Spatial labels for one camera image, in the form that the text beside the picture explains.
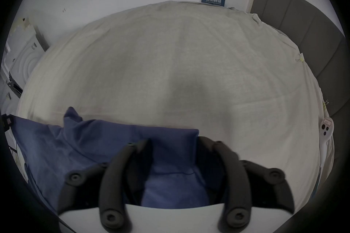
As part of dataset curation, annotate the bed with beige sheet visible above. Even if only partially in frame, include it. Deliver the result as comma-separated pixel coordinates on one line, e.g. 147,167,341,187
15,0,335,201

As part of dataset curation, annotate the white hand controller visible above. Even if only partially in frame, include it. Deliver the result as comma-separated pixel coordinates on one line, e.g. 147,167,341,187
317,117,335,161

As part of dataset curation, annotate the grey padded headboard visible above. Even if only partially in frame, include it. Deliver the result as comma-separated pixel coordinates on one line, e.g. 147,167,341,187
250,0,350,167

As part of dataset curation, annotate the white washing machine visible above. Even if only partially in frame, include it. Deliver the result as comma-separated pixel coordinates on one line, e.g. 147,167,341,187
0,25,50,115

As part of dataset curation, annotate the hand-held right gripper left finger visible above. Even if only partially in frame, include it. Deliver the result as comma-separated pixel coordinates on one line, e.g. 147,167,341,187
57,139,152,230

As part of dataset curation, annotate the dark blue shirt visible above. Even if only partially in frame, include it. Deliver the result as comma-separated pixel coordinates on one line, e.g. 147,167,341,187
10,106,227,213

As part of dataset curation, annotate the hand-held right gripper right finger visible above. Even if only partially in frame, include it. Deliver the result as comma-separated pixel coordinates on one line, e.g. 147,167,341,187
197,136,295,228

